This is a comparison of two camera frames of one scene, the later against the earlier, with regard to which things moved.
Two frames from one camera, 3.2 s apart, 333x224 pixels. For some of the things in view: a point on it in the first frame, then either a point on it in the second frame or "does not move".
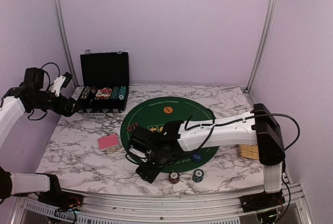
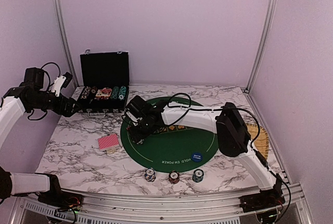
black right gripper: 148,175 to 137,135
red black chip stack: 174,177 does not move
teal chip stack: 197,175 does not move
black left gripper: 66,112 does not move
